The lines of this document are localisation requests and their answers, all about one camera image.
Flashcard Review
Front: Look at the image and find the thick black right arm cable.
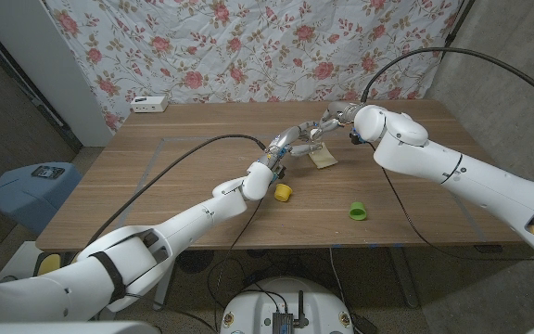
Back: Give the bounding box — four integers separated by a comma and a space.
360, 46, 534, 112

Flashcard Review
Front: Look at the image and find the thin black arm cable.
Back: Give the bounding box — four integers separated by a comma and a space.
366, 141, 534, 263
213, 187, 268, 334

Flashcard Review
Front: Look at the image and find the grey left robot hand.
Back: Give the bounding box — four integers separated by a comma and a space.
261, 120, 324, 171

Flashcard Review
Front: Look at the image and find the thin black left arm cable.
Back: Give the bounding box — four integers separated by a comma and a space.
213, 187, 268, 334

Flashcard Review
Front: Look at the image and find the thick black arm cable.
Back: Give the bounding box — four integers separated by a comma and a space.
360, 46, 534, 112
88, 134, 267, 245

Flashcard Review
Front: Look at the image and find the blue plastic stool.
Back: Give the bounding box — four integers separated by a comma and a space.
0, 161, 83, 236

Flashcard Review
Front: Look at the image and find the green plastic cup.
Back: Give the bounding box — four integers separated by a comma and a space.
349, 200, 368, 222

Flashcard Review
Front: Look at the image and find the white table leg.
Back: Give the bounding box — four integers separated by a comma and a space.
152, 266, 179, 312

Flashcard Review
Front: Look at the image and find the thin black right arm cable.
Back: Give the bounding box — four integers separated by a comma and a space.
366, 141, 534, 263

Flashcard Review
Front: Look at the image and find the floral backdrop cloth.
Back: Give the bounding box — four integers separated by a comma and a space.
44, 0, 463, 134

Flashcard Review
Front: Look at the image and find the black round floor base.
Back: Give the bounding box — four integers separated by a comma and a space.
176, 250, 215, 274

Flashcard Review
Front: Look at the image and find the white wall panel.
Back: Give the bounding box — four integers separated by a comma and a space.
0, 0, 113, 148

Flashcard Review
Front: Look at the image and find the grey table leg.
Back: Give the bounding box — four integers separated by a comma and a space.
389, 246, 420, 310

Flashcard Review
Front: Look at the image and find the white robot chest edge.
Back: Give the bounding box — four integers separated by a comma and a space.
0, 321, 159, 334

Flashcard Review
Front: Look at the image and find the yellow plastic cup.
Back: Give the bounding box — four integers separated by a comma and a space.
273, 183, 293, 203

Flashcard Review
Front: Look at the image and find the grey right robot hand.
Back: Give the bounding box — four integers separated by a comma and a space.
311, 100, 360, 141

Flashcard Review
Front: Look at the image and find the black pedal with yellow pads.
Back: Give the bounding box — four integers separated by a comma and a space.
32, 251, 63, 276

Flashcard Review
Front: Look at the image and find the yellow sponge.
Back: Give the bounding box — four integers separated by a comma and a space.
308, 141, 339, 170

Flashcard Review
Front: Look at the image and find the white power strip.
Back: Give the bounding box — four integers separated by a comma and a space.
130, 96, 170, 114

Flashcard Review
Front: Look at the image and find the black floor cable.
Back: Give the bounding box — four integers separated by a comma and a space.
205, 252, 356, 321

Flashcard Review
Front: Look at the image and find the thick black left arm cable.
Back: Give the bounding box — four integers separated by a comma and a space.
88, 134, 267, 245

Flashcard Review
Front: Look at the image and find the white robot torso base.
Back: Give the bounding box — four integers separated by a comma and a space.
220, 276, 355, 334

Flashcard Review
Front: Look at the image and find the black phone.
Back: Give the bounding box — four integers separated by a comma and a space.
31, 165, 66, 180

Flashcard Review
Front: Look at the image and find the black backdrop stand pole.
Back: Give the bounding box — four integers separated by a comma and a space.
441, 0, 477, 50

